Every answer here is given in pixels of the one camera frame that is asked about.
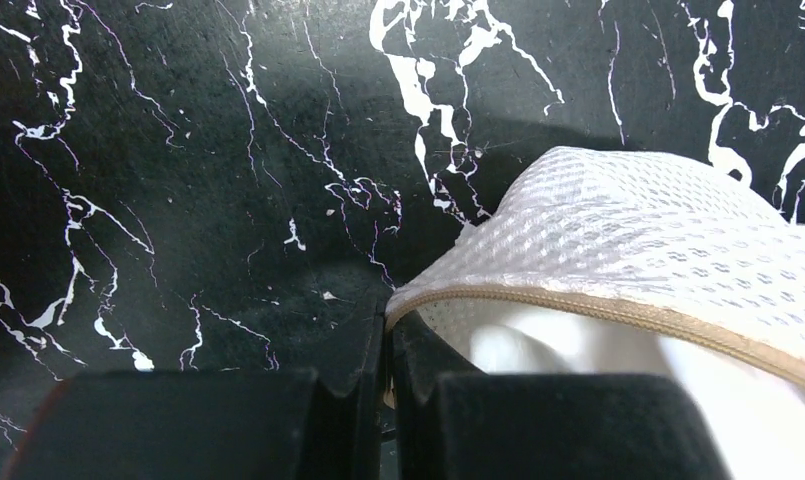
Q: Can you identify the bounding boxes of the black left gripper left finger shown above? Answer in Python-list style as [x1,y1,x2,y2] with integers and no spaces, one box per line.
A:
[3,311,384,479]

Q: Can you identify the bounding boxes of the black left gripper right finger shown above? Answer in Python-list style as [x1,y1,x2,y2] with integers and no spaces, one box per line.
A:
[388,313,728,479]

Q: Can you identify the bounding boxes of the white mesh bag beige trim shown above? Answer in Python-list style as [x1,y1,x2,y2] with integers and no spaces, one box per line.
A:
[385,146,805,388]

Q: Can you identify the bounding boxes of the plain white bra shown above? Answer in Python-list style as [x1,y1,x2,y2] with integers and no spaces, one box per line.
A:
[467,304,805,479]

